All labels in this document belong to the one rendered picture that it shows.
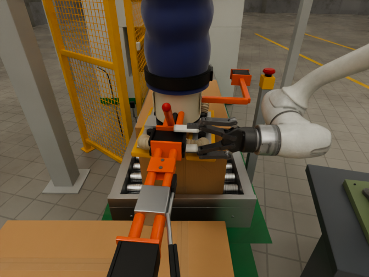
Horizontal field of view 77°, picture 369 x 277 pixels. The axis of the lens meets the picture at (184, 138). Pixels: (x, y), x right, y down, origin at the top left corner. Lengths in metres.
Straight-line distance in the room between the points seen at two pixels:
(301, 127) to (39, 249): 1.07
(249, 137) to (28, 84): 1.49
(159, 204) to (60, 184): 1.83
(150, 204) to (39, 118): 1.53
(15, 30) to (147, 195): 1.42
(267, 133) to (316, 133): 0.13
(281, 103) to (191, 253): 0.66
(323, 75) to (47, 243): 1.18
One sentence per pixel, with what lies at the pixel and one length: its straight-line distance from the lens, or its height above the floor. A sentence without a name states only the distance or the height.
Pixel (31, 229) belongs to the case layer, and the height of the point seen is 0.54.
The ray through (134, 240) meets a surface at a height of 1.08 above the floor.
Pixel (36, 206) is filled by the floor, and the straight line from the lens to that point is 2.22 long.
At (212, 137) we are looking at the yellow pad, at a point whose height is 0.96.
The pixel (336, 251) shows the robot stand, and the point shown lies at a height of 0.75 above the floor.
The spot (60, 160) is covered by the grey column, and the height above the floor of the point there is 0.29.
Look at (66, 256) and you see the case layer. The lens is 1.13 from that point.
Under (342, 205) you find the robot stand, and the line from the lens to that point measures 1.08.
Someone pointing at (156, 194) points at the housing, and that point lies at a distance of 0.50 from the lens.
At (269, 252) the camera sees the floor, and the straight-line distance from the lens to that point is 1.76.
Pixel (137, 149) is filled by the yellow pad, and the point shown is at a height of 0.96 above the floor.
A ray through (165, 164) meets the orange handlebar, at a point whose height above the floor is 1.08.
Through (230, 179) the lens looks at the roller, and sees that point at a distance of 1.35.
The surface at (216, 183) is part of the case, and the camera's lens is 1.16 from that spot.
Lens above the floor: 1.44
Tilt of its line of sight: 33 degrees down
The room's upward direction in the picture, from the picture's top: straight up
